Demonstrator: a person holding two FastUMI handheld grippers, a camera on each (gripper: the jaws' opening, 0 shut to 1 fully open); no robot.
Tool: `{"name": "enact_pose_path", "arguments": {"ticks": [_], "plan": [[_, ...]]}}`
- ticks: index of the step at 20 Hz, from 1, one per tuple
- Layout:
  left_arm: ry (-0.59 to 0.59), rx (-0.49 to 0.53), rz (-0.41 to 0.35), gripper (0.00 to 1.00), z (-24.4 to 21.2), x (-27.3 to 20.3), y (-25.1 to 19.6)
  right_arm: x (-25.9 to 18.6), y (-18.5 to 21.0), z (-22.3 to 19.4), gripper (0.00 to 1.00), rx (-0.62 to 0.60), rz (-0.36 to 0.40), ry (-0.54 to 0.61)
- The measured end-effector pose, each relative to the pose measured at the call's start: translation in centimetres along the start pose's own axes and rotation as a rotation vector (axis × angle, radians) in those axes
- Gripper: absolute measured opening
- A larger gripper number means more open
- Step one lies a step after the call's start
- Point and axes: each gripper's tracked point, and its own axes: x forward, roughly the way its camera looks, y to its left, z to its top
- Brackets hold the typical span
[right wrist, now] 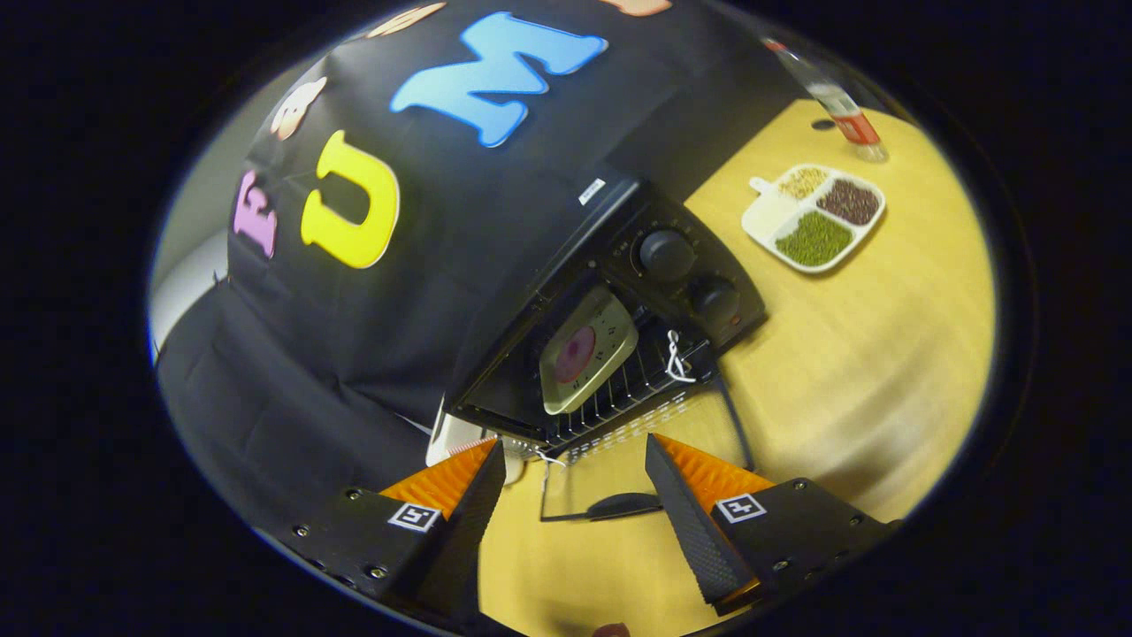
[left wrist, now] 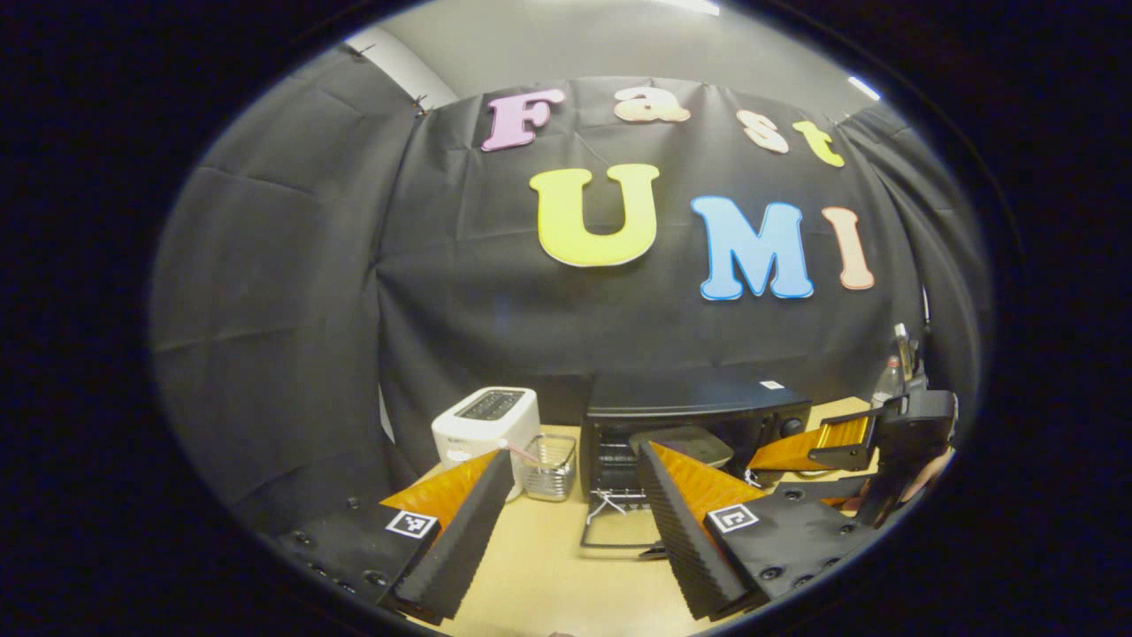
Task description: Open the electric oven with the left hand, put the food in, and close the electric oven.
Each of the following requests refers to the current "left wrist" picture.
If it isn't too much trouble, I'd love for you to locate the clear wire basket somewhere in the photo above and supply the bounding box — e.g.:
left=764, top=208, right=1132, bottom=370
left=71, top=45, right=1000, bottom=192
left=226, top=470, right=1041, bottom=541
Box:
left=520, top=432, right=578, bottom=503

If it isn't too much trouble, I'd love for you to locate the clear plastic water bottle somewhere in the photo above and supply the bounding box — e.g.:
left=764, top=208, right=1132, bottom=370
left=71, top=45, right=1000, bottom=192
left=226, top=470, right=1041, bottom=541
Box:
left=871, top=323, right=916, bottom=410

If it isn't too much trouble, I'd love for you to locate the black backdrop cloth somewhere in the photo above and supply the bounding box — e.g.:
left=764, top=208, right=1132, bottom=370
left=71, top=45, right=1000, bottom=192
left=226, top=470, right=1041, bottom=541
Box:
left=150, top=44, right=987, bottom=532

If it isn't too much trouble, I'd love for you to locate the oven wire rack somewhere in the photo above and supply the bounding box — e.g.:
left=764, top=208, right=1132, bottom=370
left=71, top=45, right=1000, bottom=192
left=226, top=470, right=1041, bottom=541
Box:
left=585, top=485, right=651, bottom=525

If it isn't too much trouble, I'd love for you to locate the white toaster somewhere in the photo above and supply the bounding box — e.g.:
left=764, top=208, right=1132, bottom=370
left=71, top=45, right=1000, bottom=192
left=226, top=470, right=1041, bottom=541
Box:
left=431, top=387, right=542, bottom=503

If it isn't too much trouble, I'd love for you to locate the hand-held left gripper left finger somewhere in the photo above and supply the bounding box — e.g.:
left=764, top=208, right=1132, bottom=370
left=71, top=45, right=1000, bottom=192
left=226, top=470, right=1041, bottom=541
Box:
left=265, top=449, right=516, bottom=620

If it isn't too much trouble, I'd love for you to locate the black electric oven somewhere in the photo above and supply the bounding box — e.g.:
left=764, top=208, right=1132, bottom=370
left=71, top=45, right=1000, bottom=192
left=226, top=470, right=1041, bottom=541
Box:
left=579, top=379, right=813, bottom=561

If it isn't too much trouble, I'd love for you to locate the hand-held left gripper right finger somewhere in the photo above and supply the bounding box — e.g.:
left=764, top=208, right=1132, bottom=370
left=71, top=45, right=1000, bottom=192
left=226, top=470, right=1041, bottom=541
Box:
left=637, top=441, right=883, bottom=622

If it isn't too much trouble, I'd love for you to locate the white food plate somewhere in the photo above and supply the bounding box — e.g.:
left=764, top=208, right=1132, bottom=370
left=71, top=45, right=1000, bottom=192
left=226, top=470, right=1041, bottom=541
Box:
left=628, top=426, right=735, bottom=468

